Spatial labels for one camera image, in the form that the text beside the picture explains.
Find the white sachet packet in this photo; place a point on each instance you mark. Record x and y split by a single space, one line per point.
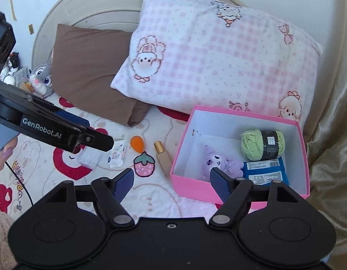
117 154

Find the beige fuzzy clothing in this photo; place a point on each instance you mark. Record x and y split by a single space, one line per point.
2 236

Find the blue wet wipes packet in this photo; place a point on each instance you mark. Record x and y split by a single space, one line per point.
266 171

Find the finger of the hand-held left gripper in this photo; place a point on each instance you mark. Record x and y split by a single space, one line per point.
99 140
72 119

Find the green yarn ball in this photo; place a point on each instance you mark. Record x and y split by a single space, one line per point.
252 144

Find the gold satin curtain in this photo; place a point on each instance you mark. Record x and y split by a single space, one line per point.
330 146

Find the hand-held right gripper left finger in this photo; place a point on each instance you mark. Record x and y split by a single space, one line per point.
124 182

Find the clear cotton swab pack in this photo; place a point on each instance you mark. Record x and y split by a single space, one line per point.
89 159

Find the purple plush toy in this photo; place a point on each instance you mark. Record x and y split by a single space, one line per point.
215 160

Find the black and white plush toy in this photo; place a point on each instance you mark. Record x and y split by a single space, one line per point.
11 64

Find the small yellow wall sticker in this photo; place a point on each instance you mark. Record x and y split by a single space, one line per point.
30 29

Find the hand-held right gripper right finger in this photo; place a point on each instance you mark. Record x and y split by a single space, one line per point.
219 182

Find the beige foundation bottle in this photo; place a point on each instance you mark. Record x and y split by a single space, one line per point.
163 161

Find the pink checked cartoon pillow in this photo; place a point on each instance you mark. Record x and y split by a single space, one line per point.
218 62

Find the grey rabbit plush toy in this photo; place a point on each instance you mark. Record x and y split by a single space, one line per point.
41 77

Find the orange makeup sponge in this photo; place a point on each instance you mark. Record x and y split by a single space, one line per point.
137 144

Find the brown pillow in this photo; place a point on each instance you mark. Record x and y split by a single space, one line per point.
89 70

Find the pink cardboard box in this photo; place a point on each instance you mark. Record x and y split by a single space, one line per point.
190 188

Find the white printed bear blanket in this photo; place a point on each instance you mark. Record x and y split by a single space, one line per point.
153 197

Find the beige bed headboard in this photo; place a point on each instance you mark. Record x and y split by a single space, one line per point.
92 5

